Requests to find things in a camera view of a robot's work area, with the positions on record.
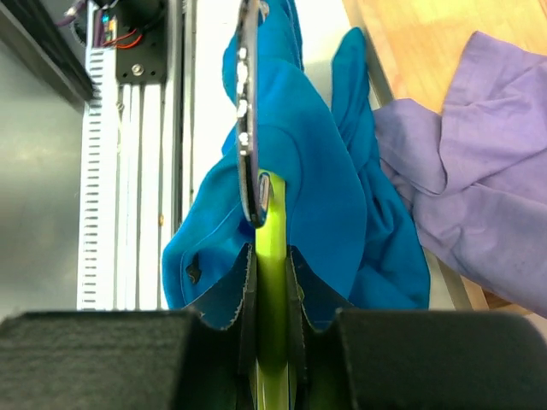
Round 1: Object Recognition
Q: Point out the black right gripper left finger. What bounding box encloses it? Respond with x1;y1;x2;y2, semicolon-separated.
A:
186;243;257;375

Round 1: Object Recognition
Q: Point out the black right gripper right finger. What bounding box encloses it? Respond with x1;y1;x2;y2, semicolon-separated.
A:
285;245;353;380

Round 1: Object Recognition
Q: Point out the green clothes hanger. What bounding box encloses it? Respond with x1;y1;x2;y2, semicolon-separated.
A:
256;172;292;409

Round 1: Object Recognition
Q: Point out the blue t shirt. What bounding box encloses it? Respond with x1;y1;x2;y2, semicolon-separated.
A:
162;1;430;310

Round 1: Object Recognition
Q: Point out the lavender t shirt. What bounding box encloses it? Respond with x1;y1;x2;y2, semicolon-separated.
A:
374;32;546;315

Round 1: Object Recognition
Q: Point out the wooden tray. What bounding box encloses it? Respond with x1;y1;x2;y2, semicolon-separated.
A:
344;1;546;113

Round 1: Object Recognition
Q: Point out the aluminium mounting rail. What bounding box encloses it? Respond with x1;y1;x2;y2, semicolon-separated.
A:
0;0;197;312

